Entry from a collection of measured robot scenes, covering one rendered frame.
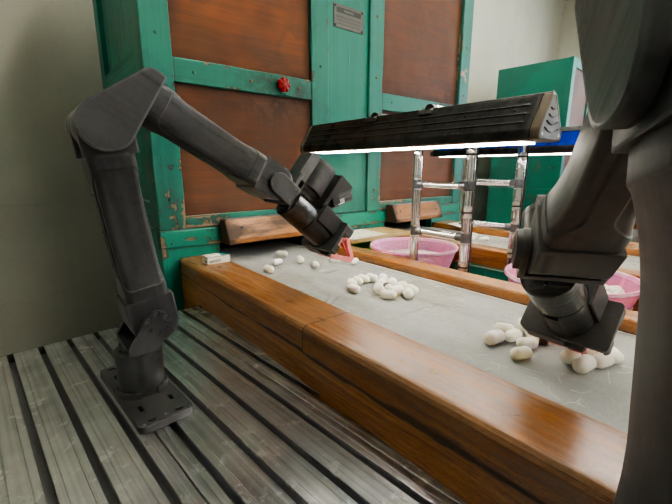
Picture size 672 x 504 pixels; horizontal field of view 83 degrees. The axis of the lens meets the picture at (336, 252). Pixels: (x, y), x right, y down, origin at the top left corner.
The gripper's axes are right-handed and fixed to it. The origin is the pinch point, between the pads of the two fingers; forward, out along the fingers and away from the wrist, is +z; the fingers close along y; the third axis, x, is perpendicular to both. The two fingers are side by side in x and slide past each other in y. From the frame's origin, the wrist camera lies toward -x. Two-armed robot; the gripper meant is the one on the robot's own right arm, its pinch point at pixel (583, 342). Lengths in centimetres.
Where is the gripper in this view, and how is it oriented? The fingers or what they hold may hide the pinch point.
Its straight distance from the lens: 65.1
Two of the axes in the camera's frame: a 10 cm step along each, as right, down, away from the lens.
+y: -6.2, -1.8, 7.6
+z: 6.0, 5.2, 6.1
